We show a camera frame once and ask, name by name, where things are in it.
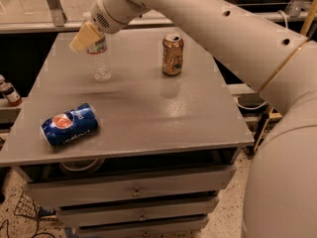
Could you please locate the grey drawer cabinet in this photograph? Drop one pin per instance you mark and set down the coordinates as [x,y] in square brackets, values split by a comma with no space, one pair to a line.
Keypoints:
[147,122]

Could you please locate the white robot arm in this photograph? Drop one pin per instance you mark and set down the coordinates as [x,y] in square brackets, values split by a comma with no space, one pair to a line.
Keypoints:
[277,63]

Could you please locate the top grey drawer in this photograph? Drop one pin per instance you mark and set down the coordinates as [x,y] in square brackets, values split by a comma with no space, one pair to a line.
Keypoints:
[133,186]

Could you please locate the blue pepsi can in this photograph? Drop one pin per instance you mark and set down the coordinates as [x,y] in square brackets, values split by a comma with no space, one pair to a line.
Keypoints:
[70,125]

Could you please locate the white bowl in drawer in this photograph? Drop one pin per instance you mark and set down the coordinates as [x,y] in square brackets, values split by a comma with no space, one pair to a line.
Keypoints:
[81,167]

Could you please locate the gold soda can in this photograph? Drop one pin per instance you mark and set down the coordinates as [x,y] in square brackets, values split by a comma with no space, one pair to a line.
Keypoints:
[172,59]

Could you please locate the grey metal railing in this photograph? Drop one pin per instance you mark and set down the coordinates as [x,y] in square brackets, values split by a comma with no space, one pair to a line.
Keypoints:
[37,15]

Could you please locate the clear plastic water bottle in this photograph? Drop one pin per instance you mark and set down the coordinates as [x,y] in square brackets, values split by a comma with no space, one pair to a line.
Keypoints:
[100,62]

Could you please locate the middle grey drawer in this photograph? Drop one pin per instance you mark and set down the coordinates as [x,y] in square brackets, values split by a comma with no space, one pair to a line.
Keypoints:
[138,211]

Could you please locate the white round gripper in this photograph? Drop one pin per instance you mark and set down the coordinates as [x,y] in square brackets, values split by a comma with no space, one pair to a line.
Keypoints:
[105,13]

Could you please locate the grey drawer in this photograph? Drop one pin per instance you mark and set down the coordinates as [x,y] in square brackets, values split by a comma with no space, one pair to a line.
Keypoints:
[138,211]
[133,186]
[144,229]

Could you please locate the bottom grey drawer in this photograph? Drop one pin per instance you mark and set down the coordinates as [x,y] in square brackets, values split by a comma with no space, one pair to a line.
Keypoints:
[144,229]

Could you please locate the small brown medicine bottle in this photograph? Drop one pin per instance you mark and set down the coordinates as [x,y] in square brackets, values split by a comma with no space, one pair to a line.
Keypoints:
[9,92]

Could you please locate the black wire basket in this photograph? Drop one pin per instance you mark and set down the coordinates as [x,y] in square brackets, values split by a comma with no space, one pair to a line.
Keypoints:
[26,207]

